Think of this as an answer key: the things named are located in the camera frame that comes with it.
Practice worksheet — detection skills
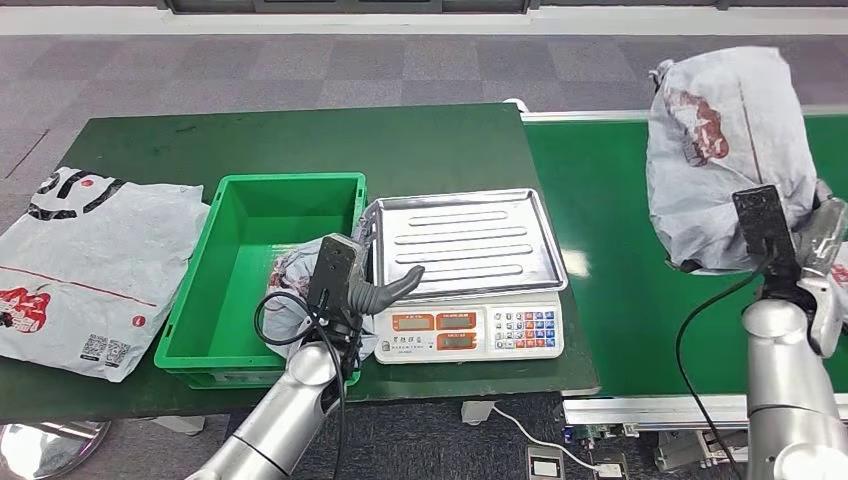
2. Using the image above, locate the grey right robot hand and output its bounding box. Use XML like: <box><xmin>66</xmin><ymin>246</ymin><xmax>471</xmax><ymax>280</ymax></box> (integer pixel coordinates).
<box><xmin>791</xmin><ymin>178</ymin><xmax>848</xmax><ymax>281</ymax></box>

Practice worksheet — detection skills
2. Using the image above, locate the large grey parcel brown print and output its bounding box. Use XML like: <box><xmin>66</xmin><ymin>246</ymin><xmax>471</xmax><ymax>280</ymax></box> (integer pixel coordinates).
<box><xmin>645</xmin><ymin>46</ymin><xmax>848</xmax><ymax>326</ymax></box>

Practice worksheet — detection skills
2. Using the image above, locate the small grey parcel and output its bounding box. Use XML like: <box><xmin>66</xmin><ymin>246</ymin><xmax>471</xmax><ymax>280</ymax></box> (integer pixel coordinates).
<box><xmin>261</xmin><ymin>225</ymin><xmax>379</xmax><ymax>362</ymax></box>

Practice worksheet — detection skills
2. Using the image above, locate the green conveyor belt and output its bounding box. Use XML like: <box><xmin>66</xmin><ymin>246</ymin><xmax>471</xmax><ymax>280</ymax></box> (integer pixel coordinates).
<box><xmin>519</xmin><ymin>103</ymin><xmax>848</xmax><ymax>472</ymax></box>

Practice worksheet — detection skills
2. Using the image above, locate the white scale with steel pan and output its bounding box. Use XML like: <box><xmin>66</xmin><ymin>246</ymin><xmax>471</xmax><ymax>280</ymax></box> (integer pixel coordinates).
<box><xmin>370</xmin><ymin>188</ymin><xmax>570</xmax><ymax>366</ymax></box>

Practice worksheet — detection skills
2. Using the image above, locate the white table foot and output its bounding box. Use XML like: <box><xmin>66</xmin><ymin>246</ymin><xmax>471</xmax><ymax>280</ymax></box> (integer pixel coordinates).
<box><xmin>461</xmin><ymin>400</ymin><xmax>496</xmax><ymax>425</ymax></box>
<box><xmin>148</xmin><ymin>415</ymin><xmax>207</xmax><ymax>437</ymax></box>

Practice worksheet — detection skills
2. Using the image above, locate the green plastic bin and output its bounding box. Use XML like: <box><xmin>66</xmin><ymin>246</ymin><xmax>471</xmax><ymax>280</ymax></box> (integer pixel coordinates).
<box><xmin>153</xmin><ymin>172</ymin><xmax>369</xmax><ymax>390</ymax></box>

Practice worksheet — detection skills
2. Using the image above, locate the large flat printed mailer bag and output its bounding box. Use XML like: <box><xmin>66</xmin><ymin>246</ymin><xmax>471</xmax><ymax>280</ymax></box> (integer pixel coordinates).
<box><xmin>0</xmin><ymin>165</ymin><xmax>211</xmax><ymax>384</ymax></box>

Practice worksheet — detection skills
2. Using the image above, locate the chrome stool base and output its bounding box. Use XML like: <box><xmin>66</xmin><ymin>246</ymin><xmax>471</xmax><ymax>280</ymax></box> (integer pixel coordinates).
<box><xmin>0</xmin><ymin>420</ymin><xmax>111</xmax><ymax>480</ymax></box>

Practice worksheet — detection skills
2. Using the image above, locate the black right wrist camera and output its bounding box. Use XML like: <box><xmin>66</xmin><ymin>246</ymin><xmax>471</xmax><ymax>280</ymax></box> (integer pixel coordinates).
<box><xmin>731</xmin><ymin>184</ymin><xmax>800</xmax><ymax>280</ymax></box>

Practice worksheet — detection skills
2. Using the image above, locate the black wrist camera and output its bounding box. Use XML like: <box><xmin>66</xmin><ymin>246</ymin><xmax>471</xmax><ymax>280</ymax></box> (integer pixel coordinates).
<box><xmin>306</xmin><ymin>233</ymin><xmax>362</xmax><ymax>319</ymax></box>
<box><xmin>731</xmin><ymin>184</ymin><xmax>800</xmax><ymax>280</ymax></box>

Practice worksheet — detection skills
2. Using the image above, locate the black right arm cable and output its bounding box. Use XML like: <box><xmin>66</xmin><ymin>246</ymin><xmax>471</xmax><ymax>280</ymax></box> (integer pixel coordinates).
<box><xmin>675</xmin><ymin>268</ymin><xmax>763</xmax><ymax>480</ymax></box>

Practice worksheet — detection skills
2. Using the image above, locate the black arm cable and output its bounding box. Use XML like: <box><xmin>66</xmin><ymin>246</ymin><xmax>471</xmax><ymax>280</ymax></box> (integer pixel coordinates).
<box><xmin>675</xmin><ymin>268</ymin><xmax>763</xmax><ymax>480</ymax></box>
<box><xmin>253</xmin><ymin>291</ymin><xmax>347</xmax><ymax>480</ymax></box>

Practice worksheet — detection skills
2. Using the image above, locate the white power cable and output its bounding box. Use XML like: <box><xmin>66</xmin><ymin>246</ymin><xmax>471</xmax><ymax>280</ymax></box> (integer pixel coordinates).
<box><xmin>491</xmin><ymin>405</ymin><xmax>601</xmax><ymax>473</ymax></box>

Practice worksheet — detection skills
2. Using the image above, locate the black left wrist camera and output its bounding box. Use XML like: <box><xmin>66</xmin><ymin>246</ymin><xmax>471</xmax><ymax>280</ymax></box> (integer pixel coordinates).
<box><xmin>306</xmin><ymin>233</ymin><xmax>362</xmax><ymax>319</ymax></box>

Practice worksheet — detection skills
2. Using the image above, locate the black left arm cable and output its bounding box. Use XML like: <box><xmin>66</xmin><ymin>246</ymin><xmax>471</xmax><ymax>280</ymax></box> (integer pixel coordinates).
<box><xmin>253</xmin><ymin>291</ymin><xmax>347</xmax><ymax>480</ymax></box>

